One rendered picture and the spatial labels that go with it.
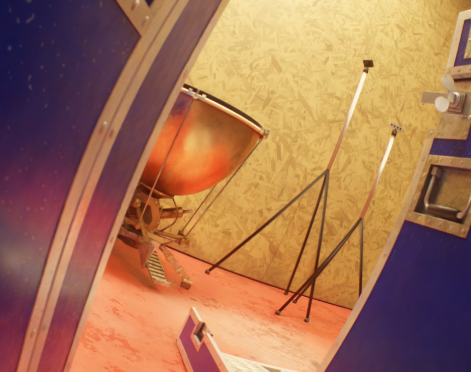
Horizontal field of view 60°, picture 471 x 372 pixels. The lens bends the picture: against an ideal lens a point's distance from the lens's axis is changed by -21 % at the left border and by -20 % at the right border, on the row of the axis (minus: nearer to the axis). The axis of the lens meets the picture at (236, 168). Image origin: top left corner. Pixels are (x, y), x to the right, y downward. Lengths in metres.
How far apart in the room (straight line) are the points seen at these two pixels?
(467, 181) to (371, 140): 2.97
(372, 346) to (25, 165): 0.51
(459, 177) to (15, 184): 0.55
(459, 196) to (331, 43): 2.89
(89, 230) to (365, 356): 0.41
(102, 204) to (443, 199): 0.45
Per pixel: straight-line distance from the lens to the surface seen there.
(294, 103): 3.26
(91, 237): 0.36
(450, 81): 0.69
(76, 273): 0.36
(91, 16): 0.21
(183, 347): 1.41
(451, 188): 0.64
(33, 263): 0.27
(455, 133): 0.66
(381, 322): 0.63
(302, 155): 3.30
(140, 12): 0.25
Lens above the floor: 0.53
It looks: 2 degrees up
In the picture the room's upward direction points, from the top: 25 degrees clockwise
